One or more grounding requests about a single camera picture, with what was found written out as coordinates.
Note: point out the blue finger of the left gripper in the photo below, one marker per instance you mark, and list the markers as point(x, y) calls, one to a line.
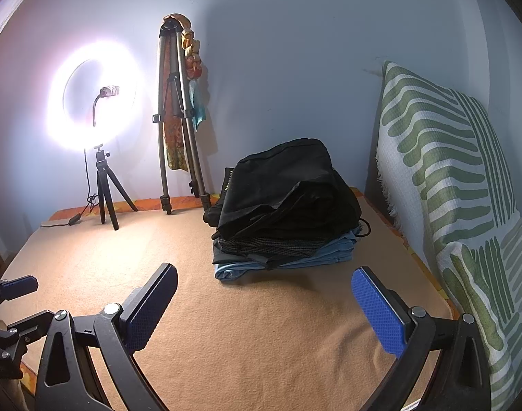
point(31, 328)
point(15, 288)

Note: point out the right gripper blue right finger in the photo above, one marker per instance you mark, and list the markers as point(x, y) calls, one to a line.
point(386, 313)

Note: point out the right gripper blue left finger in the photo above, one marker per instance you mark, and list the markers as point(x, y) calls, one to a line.
point(144, 308)

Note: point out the black pants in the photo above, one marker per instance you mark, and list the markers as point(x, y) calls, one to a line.
point(289, 192)

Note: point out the light blue folded garment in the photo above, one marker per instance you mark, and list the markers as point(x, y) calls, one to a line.
point(230, 267)

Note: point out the black mesh folded garment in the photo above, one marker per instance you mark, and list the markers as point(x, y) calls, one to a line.
point(273, 249)

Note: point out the small black tripod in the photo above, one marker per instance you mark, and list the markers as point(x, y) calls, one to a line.
point(104, 176)

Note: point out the black yellow folded garment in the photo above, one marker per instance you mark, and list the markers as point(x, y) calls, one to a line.
point(228, 171)

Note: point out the green white patterned pillow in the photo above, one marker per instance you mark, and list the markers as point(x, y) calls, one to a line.
point(447, 182)

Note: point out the colourful scarf on tripod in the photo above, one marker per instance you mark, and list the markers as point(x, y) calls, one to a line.
point(180, 68)

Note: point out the tall grey tripod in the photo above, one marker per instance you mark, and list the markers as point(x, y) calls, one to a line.
point(196, 183)

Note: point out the ring light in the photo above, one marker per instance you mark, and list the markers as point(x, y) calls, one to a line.
point(97, 95)

